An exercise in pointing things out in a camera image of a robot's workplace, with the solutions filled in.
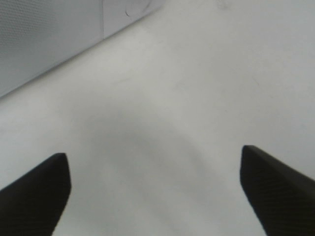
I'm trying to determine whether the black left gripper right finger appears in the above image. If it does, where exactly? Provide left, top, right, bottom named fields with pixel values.
left=240, top=145, right=315, bottom=236

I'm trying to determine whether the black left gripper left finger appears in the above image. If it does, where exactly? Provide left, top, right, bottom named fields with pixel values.
left=0, top=153, right=71, bottom=236

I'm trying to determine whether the white microwave oven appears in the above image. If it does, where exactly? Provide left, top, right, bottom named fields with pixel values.
left=0, top=0, right=164, bottom=98

